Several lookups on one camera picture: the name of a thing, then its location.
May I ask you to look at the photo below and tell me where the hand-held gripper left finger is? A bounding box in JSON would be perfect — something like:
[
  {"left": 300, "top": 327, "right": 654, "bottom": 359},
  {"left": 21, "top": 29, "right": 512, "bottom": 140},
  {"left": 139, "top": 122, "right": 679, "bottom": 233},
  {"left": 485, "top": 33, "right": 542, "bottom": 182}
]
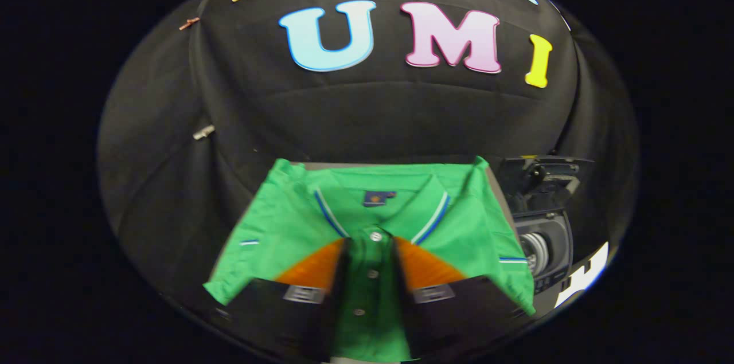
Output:
[{"left": 215, "top": 237, "right": 352, "bottom": 362}]

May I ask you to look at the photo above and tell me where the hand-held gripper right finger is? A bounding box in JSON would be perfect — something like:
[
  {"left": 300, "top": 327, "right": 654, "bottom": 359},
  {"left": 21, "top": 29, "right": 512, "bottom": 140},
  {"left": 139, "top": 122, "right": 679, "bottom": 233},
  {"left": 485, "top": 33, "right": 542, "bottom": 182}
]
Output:
[{"left": 393, "top": 236, "right": 534, "bottom": 362}]

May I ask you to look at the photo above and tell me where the green polo shirt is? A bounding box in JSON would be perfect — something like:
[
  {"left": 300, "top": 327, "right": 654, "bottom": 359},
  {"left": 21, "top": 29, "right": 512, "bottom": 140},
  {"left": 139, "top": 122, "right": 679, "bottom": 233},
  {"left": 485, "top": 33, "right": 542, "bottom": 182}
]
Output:
[{"left": 204, "top": 156, "right": 537, "bottom": 363}]

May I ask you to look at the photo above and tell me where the grey washing machine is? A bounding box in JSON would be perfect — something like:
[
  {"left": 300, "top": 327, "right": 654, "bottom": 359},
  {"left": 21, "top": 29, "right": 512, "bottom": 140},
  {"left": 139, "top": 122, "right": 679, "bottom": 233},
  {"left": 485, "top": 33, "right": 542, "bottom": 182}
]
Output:
[{"left": 513, "top": 209, "right": 574, "bottom": 296}]

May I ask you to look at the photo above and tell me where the dark washing machine lid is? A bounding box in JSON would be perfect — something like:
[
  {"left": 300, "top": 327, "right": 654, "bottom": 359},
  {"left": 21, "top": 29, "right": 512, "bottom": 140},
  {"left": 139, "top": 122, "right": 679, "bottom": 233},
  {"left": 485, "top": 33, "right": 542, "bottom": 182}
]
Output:
[{"left": 498, "top": 155, "right": 594, "bottom": 216}]

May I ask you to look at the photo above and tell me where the white black-patterned board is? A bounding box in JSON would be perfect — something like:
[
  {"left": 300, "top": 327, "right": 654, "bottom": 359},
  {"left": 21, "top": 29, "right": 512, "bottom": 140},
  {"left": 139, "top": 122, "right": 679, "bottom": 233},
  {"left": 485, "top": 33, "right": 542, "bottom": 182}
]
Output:
[{"left": 555, "top": 242, "right": 610, "bottom": 308}]

